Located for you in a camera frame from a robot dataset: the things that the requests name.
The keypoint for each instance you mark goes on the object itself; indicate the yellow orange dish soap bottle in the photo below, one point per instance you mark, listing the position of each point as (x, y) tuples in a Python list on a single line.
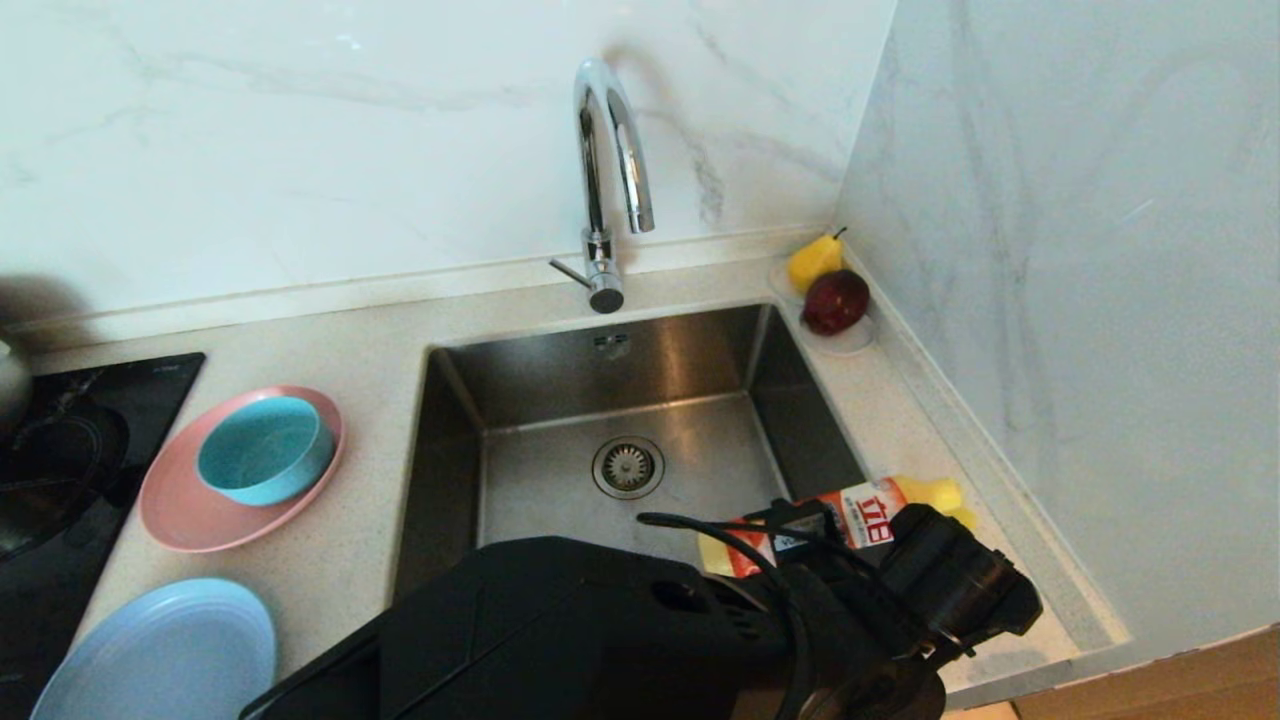
[(870, 515)]

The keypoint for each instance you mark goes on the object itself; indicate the small white dish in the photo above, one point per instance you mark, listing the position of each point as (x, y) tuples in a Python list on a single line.
[(850, 345)]

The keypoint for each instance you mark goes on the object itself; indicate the yellow pear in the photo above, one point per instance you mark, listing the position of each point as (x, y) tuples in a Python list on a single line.
[(812, 263)]

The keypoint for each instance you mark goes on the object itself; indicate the metal sink drain strainer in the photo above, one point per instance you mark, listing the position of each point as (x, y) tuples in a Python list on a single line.
[(628, 467)]

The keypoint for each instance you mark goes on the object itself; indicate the dark red apple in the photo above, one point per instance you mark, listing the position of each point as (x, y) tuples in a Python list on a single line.
[(835, 302)]

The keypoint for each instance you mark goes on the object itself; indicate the silver kettle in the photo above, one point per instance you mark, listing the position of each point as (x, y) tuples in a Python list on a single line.
[(10, 390)]

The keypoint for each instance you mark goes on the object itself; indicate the teal bowl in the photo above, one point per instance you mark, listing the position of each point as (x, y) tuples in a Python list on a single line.
[(260, 455)]

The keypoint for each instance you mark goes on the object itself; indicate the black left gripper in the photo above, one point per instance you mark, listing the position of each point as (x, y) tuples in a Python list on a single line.
[(960, 590)]

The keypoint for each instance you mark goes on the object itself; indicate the light blue plate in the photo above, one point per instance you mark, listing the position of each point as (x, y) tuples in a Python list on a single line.
[(150, 650)]

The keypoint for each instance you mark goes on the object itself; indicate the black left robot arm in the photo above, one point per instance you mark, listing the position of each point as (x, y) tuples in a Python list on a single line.
[(560, 640)]

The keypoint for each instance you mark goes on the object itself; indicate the chrome gooseneck faucet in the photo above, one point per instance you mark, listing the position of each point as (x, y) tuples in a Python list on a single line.
[(596, 180)]

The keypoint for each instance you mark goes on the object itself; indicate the pink plate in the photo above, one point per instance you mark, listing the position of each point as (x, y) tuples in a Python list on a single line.
[(190, 525)]

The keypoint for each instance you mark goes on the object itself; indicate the stainless steel sink basin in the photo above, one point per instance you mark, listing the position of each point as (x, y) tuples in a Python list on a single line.
[(560, 480)]

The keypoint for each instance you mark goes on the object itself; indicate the black glass cooktop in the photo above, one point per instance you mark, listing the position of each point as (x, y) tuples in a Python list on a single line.
[(150, 390)]

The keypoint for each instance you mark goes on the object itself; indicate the light wooden cabinet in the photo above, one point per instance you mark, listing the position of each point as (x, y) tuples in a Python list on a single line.
[(1200, 680)]

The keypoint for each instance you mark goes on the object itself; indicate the black frying pan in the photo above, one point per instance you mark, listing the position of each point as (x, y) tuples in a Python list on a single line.
[(60, 470)]

